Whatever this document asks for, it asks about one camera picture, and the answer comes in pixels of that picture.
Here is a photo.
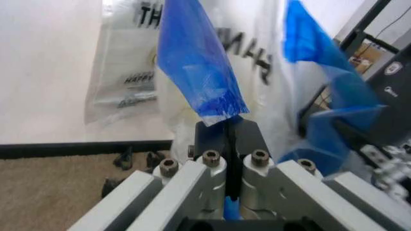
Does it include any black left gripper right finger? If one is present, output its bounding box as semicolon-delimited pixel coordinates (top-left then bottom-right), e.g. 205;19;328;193
235;119;411;231

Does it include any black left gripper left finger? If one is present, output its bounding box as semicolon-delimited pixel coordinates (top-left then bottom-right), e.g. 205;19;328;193
68;120;231;231

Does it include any blue plastic garbage bag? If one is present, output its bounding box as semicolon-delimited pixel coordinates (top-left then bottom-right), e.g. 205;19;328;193
154;0;391;221

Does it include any translucent printed plastic bag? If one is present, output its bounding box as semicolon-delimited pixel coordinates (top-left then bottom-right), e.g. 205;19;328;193
84;0;162;126

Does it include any white printed plastic bag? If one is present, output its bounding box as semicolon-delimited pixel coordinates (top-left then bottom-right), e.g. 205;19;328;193
153;0;311;167

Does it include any small black floor object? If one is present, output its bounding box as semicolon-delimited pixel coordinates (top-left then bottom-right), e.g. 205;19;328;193
101;177;128;202
111;146;135;169
145;151;163;173

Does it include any black baseboard strip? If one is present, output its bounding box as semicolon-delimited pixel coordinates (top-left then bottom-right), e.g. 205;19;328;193
0;140;174;160

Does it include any brown cardboard box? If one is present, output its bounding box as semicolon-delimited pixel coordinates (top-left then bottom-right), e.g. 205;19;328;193
351;42;391;74

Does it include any silver metal bracket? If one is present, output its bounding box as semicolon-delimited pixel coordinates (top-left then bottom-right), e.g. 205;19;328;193
358;141;411;191

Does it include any black metal frame rack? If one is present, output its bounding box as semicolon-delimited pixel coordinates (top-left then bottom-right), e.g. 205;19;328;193
333;0;411;55

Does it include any thin black cable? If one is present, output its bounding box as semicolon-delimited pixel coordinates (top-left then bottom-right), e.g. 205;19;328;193
373;0;408;40

